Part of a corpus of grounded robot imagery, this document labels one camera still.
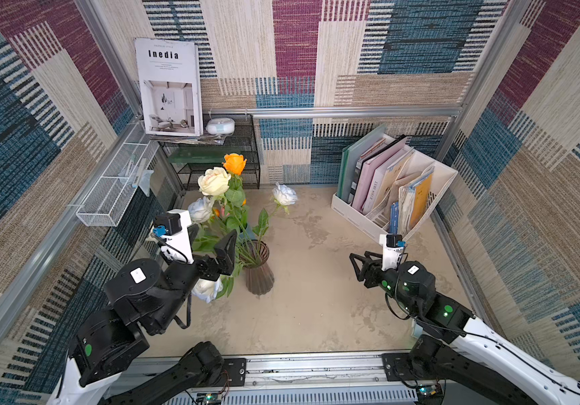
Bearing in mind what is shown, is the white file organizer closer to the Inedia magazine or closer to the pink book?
the pink book

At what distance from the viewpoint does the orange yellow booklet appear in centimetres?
87

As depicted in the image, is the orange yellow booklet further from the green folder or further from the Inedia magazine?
the Inedia magazine

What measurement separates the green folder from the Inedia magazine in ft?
1.66

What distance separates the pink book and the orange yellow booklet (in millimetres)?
145

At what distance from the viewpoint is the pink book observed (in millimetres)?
884

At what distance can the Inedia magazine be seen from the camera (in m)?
0.76

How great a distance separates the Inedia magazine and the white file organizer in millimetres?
593

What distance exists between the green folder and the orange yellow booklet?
21cm

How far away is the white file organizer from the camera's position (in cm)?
89

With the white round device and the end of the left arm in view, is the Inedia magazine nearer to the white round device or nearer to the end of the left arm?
the white round device

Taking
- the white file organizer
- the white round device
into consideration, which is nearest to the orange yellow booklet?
the white file organizer
